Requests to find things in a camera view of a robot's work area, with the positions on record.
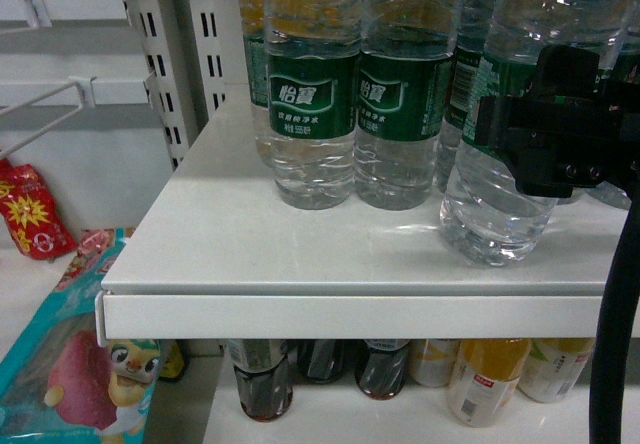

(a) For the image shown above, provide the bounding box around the dark tea bottle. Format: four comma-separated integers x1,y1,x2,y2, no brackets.
227,339,293,422
354,339,410,400

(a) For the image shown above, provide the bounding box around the water bottle green label left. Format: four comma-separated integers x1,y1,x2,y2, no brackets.
264,0,361,210

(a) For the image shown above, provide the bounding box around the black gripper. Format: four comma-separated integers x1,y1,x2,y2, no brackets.
473,45,639,197

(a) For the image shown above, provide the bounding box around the water bottle green label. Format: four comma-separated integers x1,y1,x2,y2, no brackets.
264,0,361,210
354,0,463,211

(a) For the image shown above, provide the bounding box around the dark tea bottle right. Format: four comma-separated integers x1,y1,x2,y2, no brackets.
354,339,410,400

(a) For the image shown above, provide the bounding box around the white slotted shelf upright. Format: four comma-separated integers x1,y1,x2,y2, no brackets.
124,0,230,168

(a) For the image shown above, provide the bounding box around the water bottle green label centre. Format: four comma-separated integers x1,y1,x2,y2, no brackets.
354,0,463,211

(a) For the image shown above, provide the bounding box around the orange juice bottle white label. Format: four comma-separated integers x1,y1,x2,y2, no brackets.
446,338,532,427

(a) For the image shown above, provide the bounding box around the red snack packet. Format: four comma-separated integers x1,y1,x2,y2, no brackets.
1,159,77,260

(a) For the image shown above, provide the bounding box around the black cable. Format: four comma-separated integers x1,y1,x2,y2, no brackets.
588,183,640,444

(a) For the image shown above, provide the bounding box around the dark tea bottle left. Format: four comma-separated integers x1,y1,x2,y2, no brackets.
227,339,293,422

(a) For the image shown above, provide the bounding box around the teal cartoon snack bag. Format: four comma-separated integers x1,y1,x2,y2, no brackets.
1,228,162,443

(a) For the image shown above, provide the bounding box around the clear water bottle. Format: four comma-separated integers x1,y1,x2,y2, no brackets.
440,0,639,267

